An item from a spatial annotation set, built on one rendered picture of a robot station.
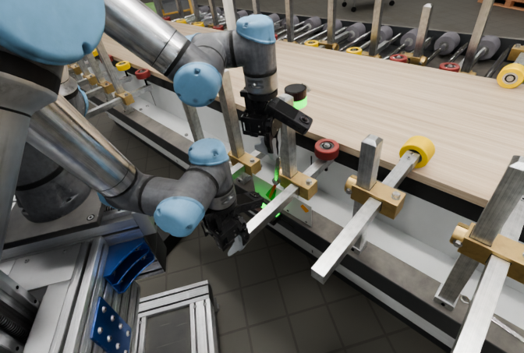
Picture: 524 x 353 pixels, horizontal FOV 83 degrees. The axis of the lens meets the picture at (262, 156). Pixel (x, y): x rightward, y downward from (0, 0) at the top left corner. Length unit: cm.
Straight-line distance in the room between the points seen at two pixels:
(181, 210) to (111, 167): 13
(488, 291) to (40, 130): 75
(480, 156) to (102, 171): 98
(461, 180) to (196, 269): 140
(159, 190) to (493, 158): 91
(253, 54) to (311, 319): 130
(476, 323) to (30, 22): 68
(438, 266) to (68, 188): 105
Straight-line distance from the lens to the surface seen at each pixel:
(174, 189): 54
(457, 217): 102
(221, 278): 177
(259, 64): 63
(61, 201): 81
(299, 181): 92
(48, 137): 48
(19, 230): 86
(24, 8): 26
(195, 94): 51
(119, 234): 85
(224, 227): 71
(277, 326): 162
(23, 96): 28
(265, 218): 84
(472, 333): 64
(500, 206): 67
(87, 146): 50
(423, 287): 96
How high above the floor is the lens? 151
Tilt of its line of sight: 39 degrees down
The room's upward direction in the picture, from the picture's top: 8 degrees counter-clockwise
